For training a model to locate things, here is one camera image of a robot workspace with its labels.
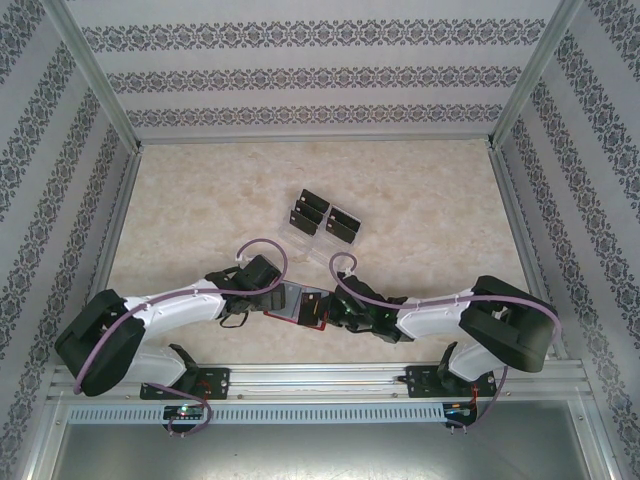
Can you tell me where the aluminium mounting rail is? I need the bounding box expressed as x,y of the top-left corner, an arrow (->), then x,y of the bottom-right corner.
49,363 -> 591,401

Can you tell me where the red leather card holder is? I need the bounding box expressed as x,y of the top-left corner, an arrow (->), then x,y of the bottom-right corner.
262,281 -> 332,332

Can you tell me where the clear acrylic card stand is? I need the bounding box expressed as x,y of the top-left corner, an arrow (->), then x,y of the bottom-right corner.
279,187 -> 364,264

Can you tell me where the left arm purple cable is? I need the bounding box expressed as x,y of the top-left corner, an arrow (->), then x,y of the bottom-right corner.
73,238 -> 289,439

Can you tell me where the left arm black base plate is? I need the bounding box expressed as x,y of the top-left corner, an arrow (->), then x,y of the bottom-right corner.
139,367 -> 232,401

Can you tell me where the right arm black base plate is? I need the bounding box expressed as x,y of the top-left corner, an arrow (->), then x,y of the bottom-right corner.
405,364 -> 499,399

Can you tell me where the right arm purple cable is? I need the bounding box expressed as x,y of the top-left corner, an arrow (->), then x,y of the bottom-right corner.
329,252 -> 560,436

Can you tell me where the grey sheet metal panel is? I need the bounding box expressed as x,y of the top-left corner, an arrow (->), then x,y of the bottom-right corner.
49,422 -> 616,480

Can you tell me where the black cable loop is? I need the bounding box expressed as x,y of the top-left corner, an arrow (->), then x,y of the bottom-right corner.
219,309 -> 251,330

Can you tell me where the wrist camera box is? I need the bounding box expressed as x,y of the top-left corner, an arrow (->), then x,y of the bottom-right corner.
239,254 -> 281,291
334,272 -> 374,306

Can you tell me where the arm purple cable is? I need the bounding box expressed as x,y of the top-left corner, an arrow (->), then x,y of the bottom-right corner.
329,252 -> 560,436
73,238 -> 289,439

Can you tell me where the aluminium frame post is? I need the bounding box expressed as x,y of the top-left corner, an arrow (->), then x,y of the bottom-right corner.
487,0 -> 586,151
42,0 -> 144,154

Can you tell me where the white slotted cable duct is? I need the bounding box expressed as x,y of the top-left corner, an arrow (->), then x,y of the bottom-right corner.
67,403 -> 446,425

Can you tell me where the black credit card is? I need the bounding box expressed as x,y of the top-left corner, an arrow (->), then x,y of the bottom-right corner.
299,188 -> 330,209
329,204 -> 363,227
298,288 -> 327,326
324,215 -> 358,242
288,209 -> 321,234
294,199 -> 326,220

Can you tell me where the aluminium table edge rail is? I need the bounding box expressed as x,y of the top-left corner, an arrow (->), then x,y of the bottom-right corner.
67,147 -> 146,366
487,144 -> 571,361

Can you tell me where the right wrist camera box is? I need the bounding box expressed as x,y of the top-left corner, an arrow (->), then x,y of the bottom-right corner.
334,272 -> 374,306

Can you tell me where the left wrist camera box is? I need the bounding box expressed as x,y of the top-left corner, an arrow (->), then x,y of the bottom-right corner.
239,254 -> 281,291

